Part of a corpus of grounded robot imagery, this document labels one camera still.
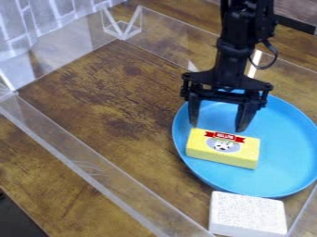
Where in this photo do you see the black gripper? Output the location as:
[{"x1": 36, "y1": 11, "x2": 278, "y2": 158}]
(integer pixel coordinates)
[{"x1": 181, "y1": 40, "x2": 273, "y2": 132}]

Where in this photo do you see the yellow butter block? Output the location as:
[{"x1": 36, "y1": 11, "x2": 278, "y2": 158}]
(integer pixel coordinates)
[{"x1": 186, "y1": 128, "x2": 259, "y2": 169}]

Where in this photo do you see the blue round tray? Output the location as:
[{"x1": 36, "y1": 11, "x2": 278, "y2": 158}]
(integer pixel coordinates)
[{"x1": 172, "y1": 96, "x2": 317, "y2": 198}]

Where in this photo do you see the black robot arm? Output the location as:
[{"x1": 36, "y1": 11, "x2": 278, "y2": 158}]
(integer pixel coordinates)
[{"x1": 181, "y1": 0, "x2": 277, "y2": 132}]

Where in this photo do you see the white speckled sponge block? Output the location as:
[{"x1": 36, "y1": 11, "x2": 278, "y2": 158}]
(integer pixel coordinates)
[{"x1": 209, "y1": 191, "x2": 288, "y2": 237}]

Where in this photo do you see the dark wooden furniture edge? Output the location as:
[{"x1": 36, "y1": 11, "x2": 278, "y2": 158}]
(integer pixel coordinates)
[{"x1": 275, "y1": 15, "x2": 317, "y2": 35}]

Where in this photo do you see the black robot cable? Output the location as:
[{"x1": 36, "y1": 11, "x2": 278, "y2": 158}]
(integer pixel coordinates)
[{"x1": 246, "y1": 38, "x2": 279, "y2": 70}]

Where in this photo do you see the clear acrylic enclosure wall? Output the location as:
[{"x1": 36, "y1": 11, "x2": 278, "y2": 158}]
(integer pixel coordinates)
[{"x1": 0, "y1": 0, "x2": 317, "y2": 237}]

